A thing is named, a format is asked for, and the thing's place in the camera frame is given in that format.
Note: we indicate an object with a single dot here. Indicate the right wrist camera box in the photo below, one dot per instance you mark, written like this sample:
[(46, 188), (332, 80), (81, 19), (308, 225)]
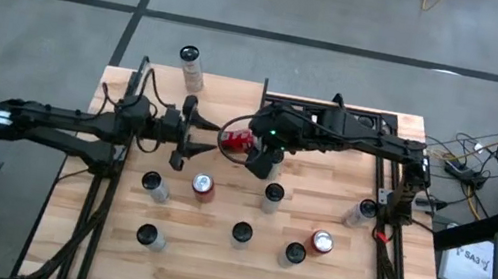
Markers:
[(259, 164)]

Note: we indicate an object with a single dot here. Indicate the small black rail clamp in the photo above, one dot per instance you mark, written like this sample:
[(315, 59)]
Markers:
[(337, 101)]

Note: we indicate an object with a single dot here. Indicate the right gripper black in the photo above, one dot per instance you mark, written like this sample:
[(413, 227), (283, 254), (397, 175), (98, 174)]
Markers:
[(291, 129)]

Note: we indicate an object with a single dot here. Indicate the small red clip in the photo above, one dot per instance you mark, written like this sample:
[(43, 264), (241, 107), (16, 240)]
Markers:
[(383, 236)]

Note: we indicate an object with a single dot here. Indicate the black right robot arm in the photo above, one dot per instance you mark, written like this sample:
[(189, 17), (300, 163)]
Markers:
[(380, 143)]

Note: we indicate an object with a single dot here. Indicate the Celsius can blue text band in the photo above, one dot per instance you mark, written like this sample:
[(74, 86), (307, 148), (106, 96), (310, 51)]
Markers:
[(242, 233)]

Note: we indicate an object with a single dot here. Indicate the black diagonal strut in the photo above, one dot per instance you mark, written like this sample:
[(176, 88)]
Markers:
[(466, 233)]

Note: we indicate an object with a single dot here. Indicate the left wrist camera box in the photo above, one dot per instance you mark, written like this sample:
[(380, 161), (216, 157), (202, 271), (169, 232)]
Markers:
[(171, 118)]

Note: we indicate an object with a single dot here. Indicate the wooden shelf black frame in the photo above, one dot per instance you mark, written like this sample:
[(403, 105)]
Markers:
[(225, 97)]

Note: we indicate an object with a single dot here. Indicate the Celsius can pineapple print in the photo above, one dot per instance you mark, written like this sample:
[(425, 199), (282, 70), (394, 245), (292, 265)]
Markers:
[(271, 201)]

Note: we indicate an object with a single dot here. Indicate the black power strip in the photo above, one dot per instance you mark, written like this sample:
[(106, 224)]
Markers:
[(459, 170)]

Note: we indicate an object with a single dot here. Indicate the red Coca-Cola can dark figure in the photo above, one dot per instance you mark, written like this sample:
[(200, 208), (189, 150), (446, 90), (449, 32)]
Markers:
[(236, 140)]

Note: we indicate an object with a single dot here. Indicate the Celsius Arctic Vibe can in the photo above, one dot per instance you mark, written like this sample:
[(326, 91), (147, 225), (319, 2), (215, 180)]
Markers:
[(159, 190)]

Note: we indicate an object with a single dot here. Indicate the white paper sheet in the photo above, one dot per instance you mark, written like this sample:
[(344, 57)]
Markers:
[(468, 270)]

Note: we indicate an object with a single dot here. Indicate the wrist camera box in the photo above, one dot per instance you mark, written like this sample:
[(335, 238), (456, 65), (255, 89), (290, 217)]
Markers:
[(259, 164), (171, 118)]

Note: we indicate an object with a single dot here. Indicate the grey metal mounting bracket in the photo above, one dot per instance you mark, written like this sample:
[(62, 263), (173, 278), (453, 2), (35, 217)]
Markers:
[(383, 196)]

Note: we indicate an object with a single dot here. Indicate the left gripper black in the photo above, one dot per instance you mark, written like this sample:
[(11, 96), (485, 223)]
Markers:
[(182, 149)]

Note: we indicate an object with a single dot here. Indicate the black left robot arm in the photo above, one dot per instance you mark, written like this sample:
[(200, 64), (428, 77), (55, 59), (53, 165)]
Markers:
[(70, 117)]

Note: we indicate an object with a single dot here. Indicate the Celsius can orange print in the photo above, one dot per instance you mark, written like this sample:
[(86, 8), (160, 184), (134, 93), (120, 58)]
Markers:
[(193, 74)]

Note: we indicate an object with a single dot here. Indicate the Celsius Peach Vibe can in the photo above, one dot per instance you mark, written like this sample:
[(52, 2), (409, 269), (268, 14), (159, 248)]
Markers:
[(293, 254), (355, 215)]

